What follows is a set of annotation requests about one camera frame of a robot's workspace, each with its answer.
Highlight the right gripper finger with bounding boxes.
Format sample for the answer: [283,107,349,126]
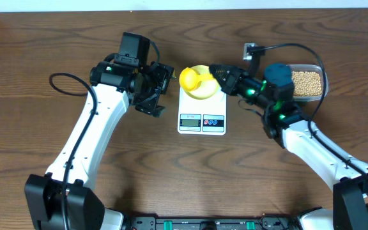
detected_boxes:
[217,80,232,95]
[209,64,243,88]

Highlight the yellow plastic measuring scoop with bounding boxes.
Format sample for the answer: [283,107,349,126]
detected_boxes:
[179,68,214,91]

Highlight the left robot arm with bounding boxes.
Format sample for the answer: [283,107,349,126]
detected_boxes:
[24,32,174,229]

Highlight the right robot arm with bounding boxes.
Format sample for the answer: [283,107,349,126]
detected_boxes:
[209,64,368,229]

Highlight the pale yellow upturned bowl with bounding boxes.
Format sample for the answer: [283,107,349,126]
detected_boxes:
[181,65,220,100]

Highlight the white digital kitchen scale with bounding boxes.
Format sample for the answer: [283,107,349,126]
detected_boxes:
[177,87,227,135]

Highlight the soybeans in container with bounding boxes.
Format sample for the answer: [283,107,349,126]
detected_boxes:
[292,71,322,96]

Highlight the clear plastic container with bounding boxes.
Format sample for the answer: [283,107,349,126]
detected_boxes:
[289,64,328,102]

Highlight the left black cable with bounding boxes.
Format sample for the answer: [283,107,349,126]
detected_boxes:
[49,72,98,230]

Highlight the black cable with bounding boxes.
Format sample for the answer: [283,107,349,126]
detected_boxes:
[238,43,368,202]
[49,72,98,230]

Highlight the right black cable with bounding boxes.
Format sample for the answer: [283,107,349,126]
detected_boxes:
[238,43,368,202]

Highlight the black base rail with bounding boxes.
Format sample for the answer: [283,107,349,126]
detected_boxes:
[121,215,302,230]

